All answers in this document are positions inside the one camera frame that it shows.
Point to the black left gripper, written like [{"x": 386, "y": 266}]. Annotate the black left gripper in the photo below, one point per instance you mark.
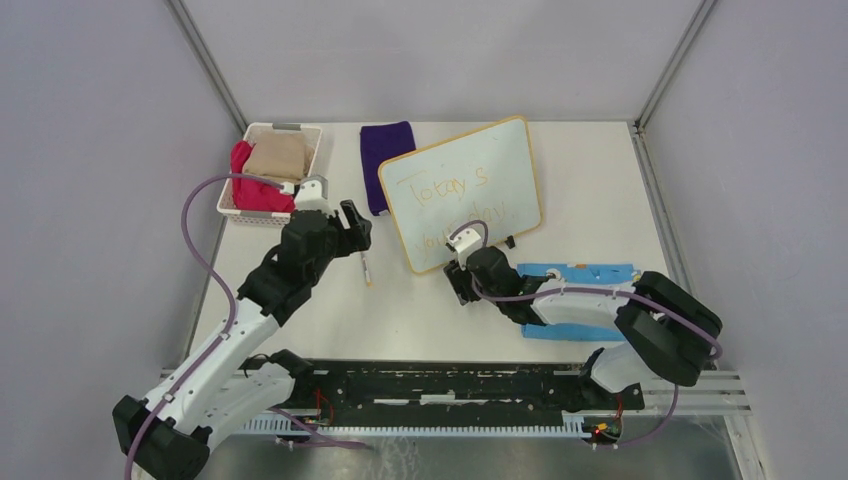
[{"x": 353, "y": 238}]

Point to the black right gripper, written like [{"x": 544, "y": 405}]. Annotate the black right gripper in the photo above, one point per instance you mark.
[{"x": 459, "y": 281}]

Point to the white orange marker pen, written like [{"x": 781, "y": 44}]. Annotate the white orange marker pen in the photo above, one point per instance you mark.
[{"x": 366, "y": 270}]

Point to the yellow framed whiteboard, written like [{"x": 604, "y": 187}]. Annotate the yellow framed whiteboard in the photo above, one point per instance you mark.
[{"x": 487, "y": 174}]

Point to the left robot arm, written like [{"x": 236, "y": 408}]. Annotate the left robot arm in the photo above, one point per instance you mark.
[{"x": 171, "y": 432}]

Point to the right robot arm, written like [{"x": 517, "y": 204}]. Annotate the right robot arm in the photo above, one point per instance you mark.
[{"x": 647, "y": 327}]

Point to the purple folded cloth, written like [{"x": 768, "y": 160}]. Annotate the purple folded cloth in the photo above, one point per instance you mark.
[{"x": 378, "y": 144}]

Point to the beige cloth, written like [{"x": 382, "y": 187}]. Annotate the beige cloth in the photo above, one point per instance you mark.
[{"x": 281, "y": 157}]

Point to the pink cloth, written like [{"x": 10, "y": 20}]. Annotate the pink cloth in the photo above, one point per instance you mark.
[{"x": 252, "y": 195}]

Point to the blue patterned cloth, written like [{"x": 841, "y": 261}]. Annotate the blue patterned cloth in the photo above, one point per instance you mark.
[{"x": 583, "y": 272}]

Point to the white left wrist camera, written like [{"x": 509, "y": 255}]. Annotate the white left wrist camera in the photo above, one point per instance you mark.
[{"x": 308, "y": 193}]

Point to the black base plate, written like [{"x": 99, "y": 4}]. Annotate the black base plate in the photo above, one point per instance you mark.
[{"x": 455, "y": 394}]

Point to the white cable duct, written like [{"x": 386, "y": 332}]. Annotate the white cable duct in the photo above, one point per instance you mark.
[{"x": 273, "y": 424}]

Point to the aluminium rail frame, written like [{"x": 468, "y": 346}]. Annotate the aluminium rail frame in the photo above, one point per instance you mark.
[{"x": 595, "y": 210}]

